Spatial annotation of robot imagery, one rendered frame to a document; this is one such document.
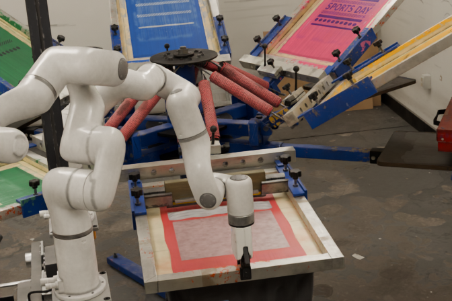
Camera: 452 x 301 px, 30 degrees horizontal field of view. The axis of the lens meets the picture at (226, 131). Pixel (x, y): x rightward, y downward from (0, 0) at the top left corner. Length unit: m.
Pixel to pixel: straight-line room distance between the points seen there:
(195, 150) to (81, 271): 0.48
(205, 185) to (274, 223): 0.58
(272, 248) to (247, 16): 4.60
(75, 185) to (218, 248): 0.83
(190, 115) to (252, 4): 4.84
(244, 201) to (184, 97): 0.34
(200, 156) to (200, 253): 0.45
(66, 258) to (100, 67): 0.46
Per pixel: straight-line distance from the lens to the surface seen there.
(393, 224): 5.10
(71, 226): 2.01
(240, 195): 2.34
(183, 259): 2.62
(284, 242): 2.68
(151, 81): 2.26
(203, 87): 3.54
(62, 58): 1.90
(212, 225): 2.83
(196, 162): 2.29
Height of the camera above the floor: 2.11
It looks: 18 degrees down
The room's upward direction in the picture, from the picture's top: 4 degrees counter-clockwise
